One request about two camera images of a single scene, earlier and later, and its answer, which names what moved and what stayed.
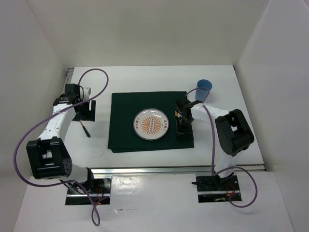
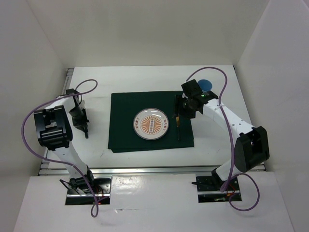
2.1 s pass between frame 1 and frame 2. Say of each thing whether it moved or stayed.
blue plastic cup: stayed
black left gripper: moved
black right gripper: moved
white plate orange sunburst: stayed
